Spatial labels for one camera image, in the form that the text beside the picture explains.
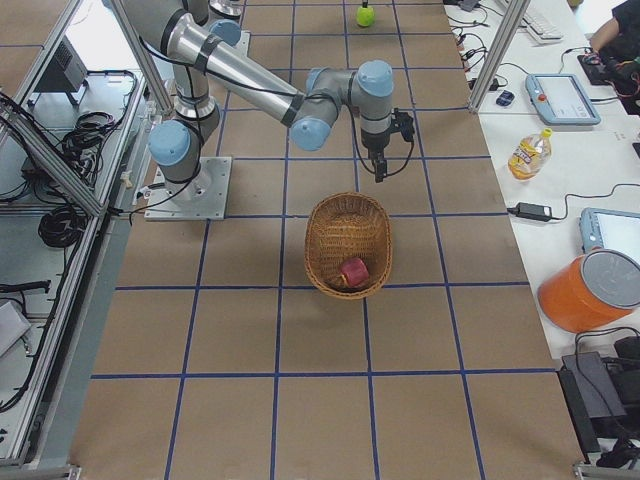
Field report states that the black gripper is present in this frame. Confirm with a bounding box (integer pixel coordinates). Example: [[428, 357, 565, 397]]
[[360, 130, 390, 183]]

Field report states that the red apple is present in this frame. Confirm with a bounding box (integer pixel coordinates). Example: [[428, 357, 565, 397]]
[[340, 257, 369, 288]]

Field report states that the green apple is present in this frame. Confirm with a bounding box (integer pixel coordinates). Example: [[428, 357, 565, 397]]
[[356, 4, 375, 28]]

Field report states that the woven wicker basket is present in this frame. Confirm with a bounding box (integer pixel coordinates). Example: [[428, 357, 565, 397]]
[[304, 192, 393, 300]]

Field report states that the small dark blue mouse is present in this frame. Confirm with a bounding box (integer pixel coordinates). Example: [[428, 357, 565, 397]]
[[495, 90, 515, 107]]

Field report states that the yellow juice bottle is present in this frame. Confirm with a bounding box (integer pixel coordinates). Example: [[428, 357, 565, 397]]
[[507, 128, 553, 181]]

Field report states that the black power adapter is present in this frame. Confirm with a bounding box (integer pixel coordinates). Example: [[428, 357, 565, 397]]
[[507, 202, 553, 222]]

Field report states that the blue teach pendant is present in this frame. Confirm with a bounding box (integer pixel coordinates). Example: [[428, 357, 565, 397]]
[[525, 74, 601, 126], [579, 208, 639, 261]]

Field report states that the orange bucket with grey lid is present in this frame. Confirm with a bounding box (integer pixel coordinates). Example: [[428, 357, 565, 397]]
[[537, 249, 639, 333]]

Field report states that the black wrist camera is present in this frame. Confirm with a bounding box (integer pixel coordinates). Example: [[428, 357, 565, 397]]
[[391, 108, 415, 143]]

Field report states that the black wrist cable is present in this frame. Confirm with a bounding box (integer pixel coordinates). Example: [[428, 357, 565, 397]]
[[351, 104, 416, 177]]

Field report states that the aluminium frame post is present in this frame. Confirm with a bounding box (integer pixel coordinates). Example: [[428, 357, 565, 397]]
[[468, 0, 530, 114]]

